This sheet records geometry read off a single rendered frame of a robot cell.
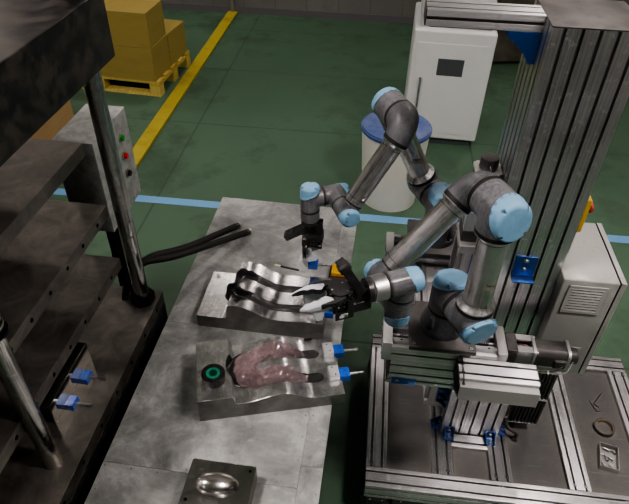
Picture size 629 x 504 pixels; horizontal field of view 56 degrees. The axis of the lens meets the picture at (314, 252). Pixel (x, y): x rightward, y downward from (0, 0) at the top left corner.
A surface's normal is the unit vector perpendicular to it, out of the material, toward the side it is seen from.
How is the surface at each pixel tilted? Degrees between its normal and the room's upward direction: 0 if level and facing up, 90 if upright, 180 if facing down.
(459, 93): 90
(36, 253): 0
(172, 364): 0
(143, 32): 90
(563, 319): 90
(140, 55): 90
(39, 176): 0
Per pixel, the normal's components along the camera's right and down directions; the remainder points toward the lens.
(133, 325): 0.02, -0.77
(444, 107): -0.15, 0.63
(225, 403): 0.16, 0.64
